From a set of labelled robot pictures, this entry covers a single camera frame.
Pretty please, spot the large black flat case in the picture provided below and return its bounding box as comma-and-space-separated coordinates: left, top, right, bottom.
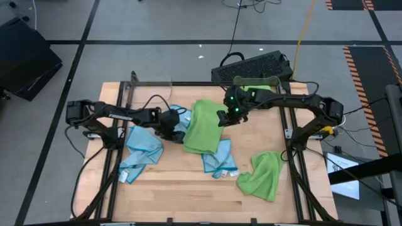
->
0, 15, 63, 102

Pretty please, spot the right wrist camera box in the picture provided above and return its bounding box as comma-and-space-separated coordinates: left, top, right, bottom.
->
216, 110, 235, 127

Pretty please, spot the clear plastic basket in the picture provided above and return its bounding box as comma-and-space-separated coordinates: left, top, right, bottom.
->
122, 73, 173, 110
232, 75, 283, 95

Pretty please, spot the blue microfiber towel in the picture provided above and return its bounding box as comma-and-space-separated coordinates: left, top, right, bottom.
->
169, 104, 193, 134
200, 139, 240, 179
118, 125, 164, 185

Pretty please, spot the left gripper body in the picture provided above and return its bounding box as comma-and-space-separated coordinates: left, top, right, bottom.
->
155, 108, 183, 141

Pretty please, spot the black perforated computer case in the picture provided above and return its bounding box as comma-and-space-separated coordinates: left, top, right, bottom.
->
210, 50, 294, 83

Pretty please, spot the black equipment stand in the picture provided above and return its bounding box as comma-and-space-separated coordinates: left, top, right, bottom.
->
328, 83, 402, 226

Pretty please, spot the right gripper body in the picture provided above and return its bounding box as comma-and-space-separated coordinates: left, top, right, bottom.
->
233, 101, 252, 125

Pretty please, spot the yellow cable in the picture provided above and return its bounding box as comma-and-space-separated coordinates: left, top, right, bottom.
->
290, 0, 317, 81

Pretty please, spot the black left base cable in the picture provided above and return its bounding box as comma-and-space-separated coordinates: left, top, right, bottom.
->
64, 125, 106, 219

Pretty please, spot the black aluminium table frame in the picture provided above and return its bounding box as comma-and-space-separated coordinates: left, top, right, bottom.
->
70, 71, 339, 226

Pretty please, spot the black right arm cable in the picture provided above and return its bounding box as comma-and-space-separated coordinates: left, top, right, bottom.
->
281, 80, 320, 98

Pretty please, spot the white lit monitor screen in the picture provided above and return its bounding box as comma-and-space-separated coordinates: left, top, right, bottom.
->
325, 151, 361, 201

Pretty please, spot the black floor cable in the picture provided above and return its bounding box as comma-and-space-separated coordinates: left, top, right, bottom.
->
219, 0, 282, 67

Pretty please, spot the black orange-striped floor mat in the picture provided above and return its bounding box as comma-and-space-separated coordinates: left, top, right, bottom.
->
341, 45, 402, 158
325, 0, 402, 11

